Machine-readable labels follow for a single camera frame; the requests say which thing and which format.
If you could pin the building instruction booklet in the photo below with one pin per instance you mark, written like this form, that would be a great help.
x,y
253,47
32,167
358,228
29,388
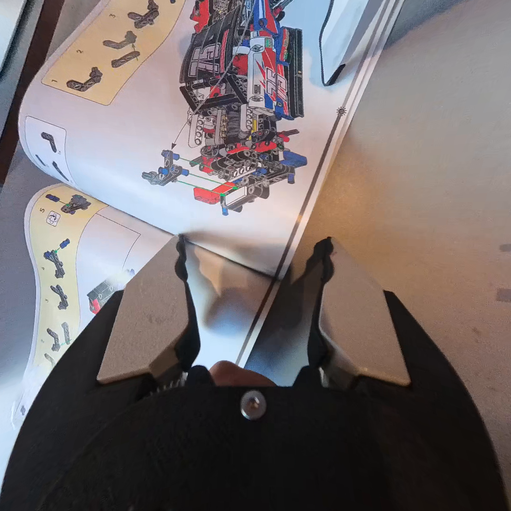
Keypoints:
x,y
119,119

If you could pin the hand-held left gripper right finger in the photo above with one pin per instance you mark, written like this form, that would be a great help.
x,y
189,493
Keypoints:
x,y
359,319

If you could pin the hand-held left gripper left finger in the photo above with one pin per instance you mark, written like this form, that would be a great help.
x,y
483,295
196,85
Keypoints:
x,y
147,319

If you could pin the white stand base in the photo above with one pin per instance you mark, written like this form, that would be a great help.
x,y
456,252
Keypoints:
x,y
351,32

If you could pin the grey desk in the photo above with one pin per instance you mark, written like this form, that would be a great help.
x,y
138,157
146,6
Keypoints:
x,y
419,199

